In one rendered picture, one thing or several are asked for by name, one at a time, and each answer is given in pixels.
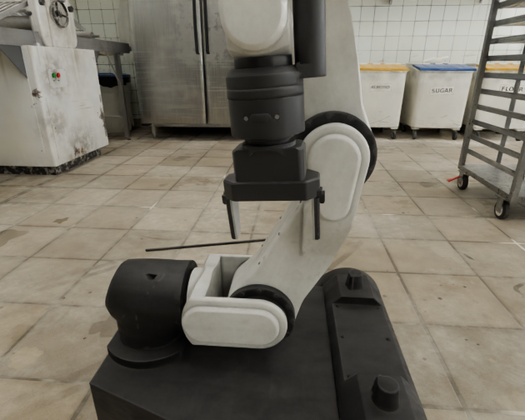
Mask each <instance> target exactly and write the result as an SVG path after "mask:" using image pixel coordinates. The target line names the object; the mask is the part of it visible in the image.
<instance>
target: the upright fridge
mask: <svg viewBox="0 0 525 420"><path fill-rule="evenodd" d="M127 7H128V15H129V22H130V28H131V35H132V49H133V56H134V62H135V69H136V77H137V90H138V96H139V104H140V111H141V118H142V126H151V129H152V134H153V137H152V138H153V139H156V138H157V137H156V134H157V131H156V127H172V129H175V127H215V128H230V127H231V125H230V117H229V109H228V95H227V87H226V79H225V77H226V76H227V74H228V73H229V72H230V70H232V69H235V67H234V59H236V58H235V57H232V56H231V55H230V53H229V52H228V50H227V44H226V35H225V32H224V30H223V26H222V24H221V19H220V14H219V6H218V0H127Z"/></svg>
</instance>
